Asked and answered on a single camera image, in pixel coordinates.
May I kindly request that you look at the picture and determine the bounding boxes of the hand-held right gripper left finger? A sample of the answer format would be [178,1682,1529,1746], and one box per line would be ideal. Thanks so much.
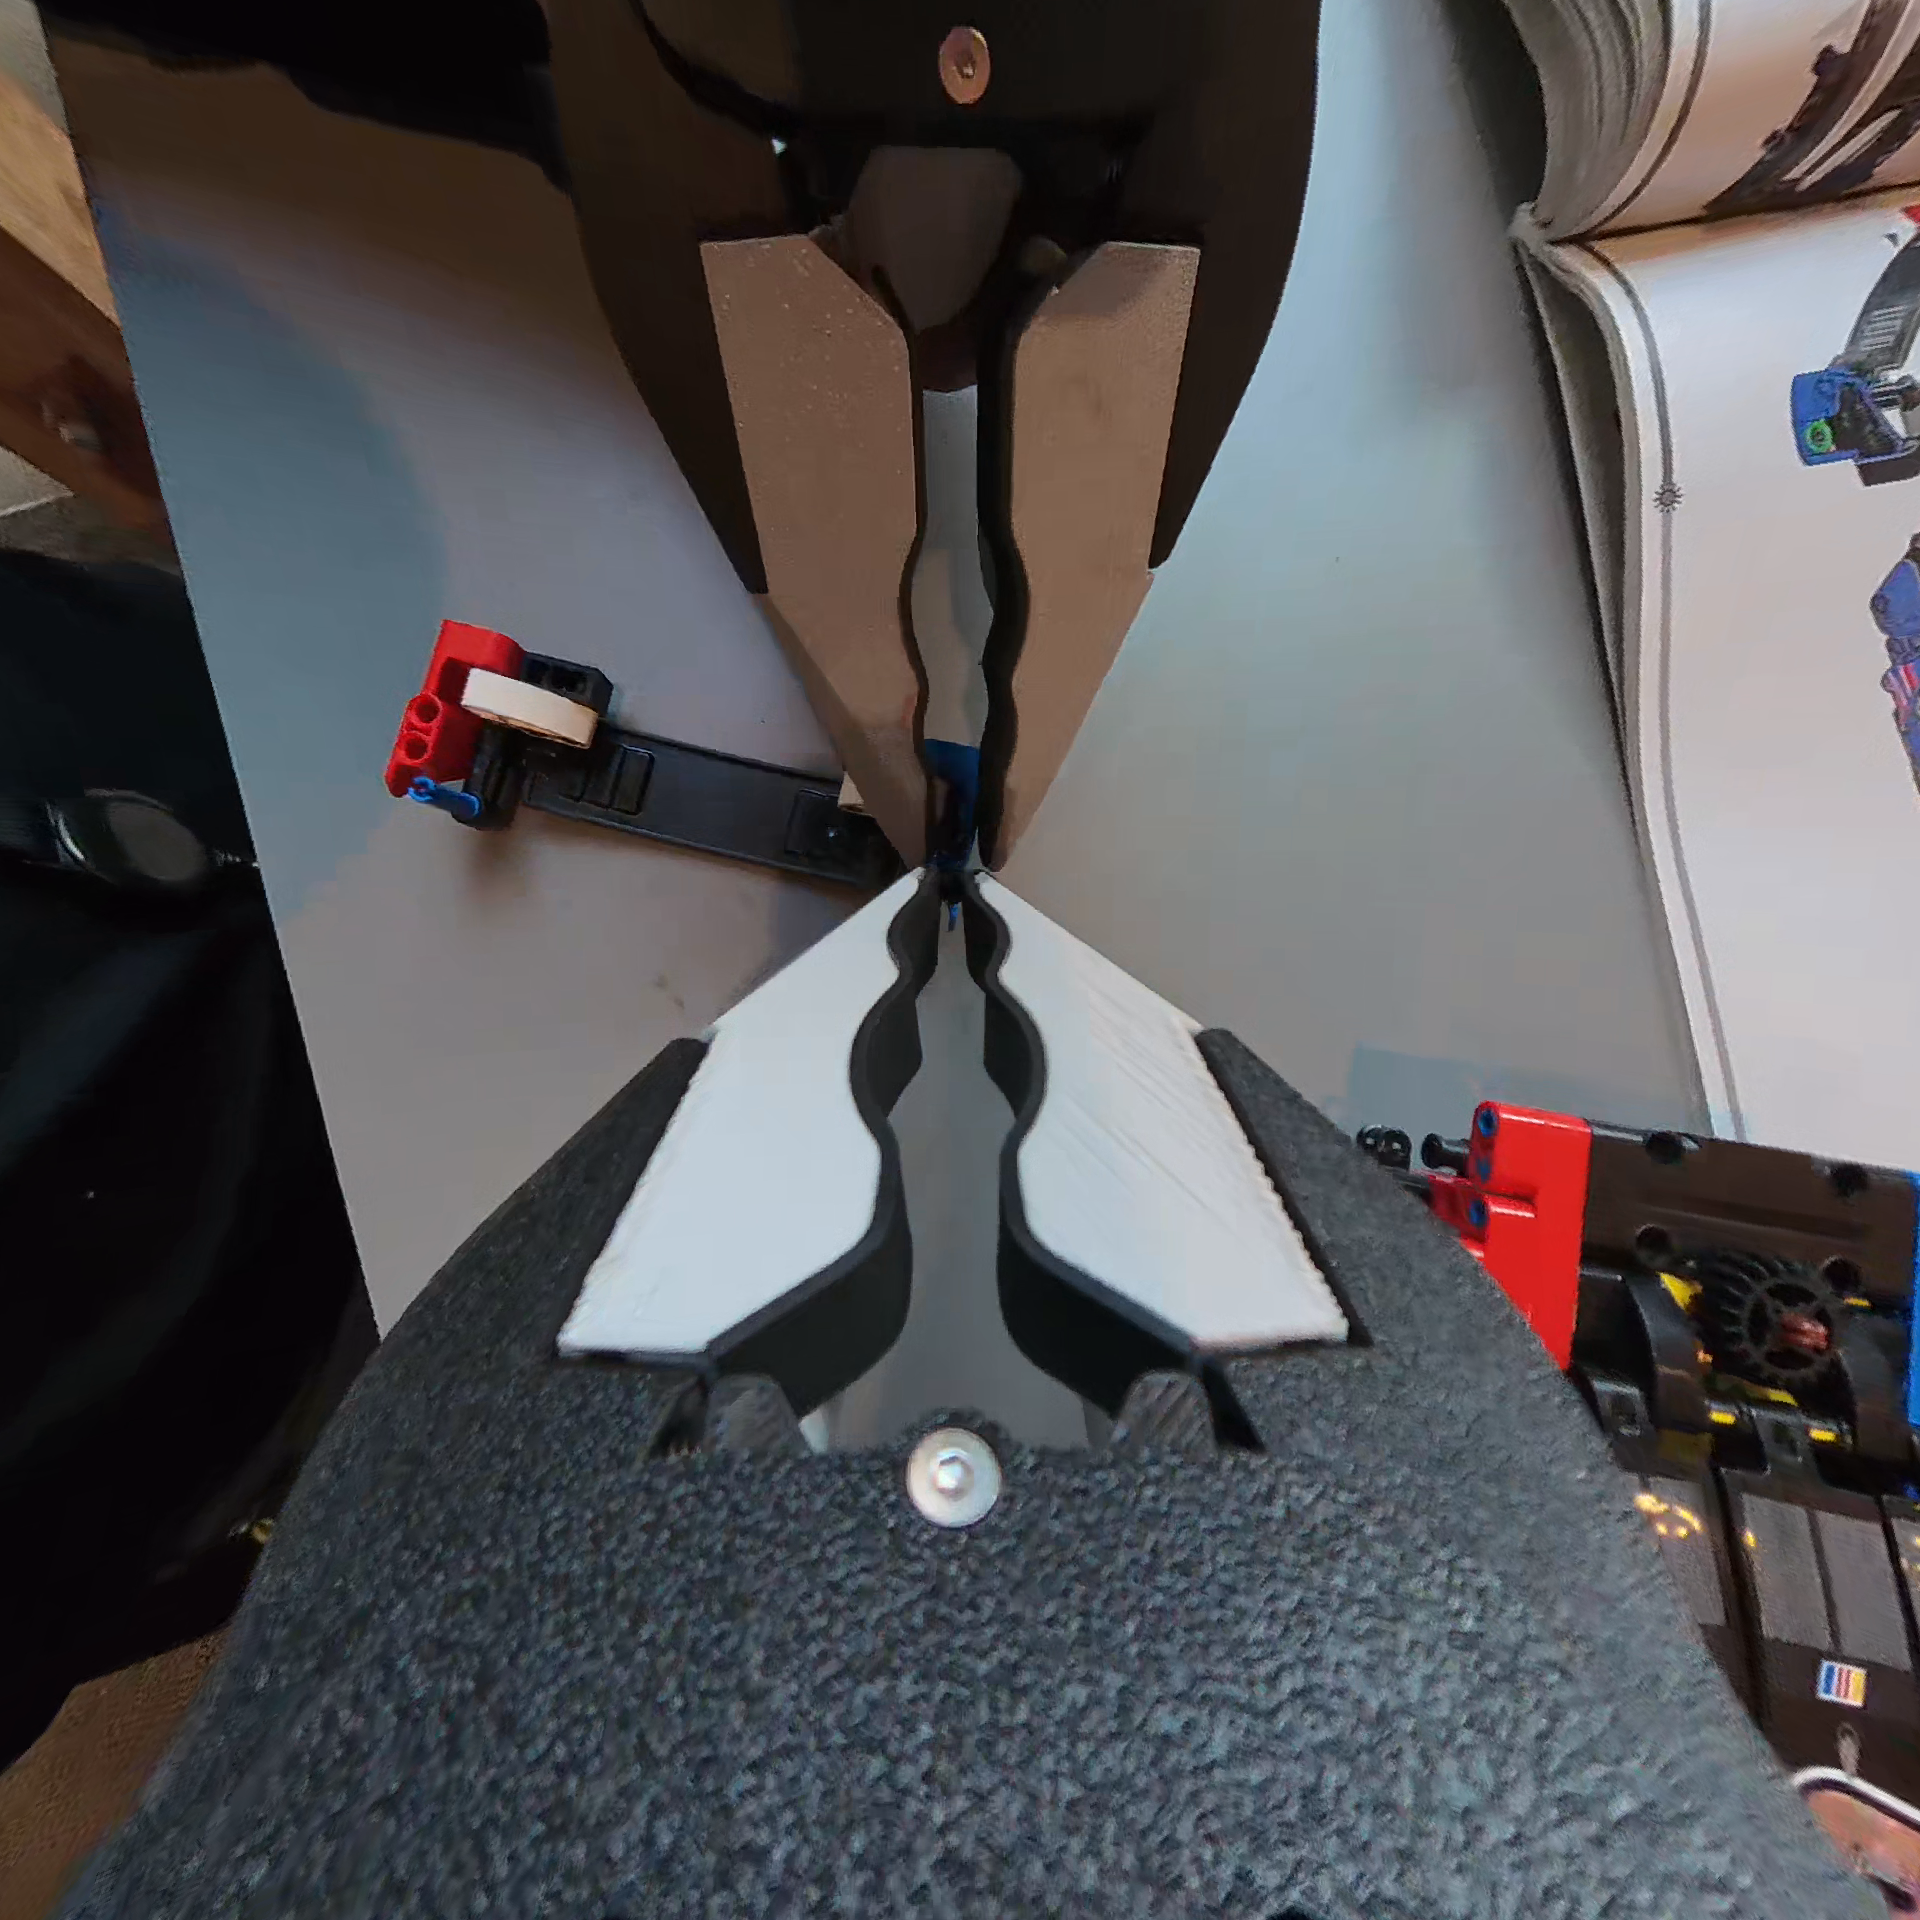
[558,865,940,1420]

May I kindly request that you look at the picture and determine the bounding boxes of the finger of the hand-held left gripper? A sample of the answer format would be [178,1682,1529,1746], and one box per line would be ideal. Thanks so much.
[700,229,935,874]
[971,239,1204,874]

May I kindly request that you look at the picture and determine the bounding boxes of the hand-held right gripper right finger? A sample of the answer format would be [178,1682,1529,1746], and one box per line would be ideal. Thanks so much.
[965,871,1348,1424]

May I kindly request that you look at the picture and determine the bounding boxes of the blue toy brick pin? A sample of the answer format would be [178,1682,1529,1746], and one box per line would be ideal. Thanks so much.
[922,738,980,920]

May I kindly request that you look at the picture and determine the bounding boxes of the black red toy brick assembly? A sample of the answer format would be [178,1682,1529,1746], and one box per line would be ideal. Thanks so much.
[383,618,910,889]

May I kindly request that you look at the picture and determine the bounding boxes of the grey desk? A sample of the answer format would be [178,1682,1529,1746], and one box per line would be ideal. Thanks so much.
[45,0,1748,1453]

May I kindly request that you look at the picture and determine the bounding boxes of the red black toy car model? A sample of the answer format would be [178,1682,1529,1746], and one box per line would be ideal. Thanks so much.
[1357,1102,1920,1920]

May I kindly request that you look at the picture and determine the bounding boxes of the wooden furniture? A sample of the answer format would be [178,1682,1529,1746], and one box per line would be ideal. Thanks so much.
[0,65,173,528]

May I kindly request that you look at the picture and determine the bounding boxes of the open instruction booklet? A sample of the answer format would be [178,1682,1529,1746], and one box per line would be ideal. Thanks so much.
[1507,0,1920,1173]

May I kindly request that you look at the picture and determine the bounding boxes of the black badge reel strap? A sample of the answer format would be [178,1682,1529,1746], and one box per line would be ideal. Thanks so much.
[0,785,261,902]

